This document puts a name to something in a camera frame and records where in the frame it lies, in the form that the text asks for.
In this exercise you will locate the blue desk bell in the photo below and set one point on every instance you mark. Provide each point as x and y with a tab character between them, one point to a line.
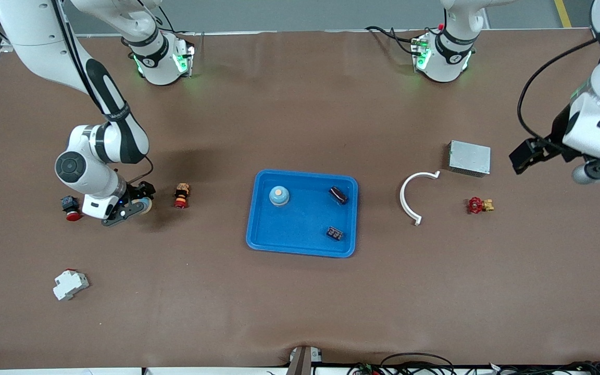
147	207
279	196

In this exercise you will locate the small black electronic component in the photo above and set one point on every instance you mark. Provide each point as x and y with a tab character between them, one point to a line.
335	234

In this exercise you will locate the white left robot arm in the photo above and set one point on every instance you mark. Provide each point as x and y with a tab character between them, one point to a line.
451	57

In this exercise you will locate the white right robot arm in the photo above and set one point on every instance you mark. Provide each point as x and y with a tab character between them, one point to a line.
73	166

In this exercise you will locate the blue plastic tray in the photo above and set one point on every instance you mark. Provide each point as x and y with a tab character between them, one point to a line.
305	229

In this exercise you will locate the red mushroom push button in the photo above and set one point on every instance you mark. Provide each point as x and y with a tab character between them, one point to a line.
71	208

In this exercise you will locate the orange emergency stop button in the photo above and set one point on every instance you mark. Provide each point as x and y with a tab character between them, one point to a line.
181	195

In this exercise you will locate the white circuit breaker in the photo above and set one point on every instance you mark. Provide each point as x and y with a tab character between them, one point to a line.
70	285

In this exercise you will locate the grey metal box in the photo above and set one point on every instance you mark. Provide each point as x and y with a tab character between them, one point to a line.
469	158

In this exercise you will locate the silver base connector box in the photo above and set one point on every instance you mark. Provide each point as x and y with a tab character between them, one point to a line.
183	60
421	52

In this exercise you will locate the white curved plastic arc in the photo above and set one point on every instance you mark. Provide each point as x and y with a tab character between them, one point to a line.
402	197

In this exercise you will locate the brown table cover sheet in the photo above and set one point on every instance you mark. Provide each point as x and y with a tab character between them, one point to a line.
300	302

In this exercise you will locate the grey table edge mount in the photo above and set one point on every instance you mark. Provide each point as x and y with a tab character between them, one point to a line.
302	360

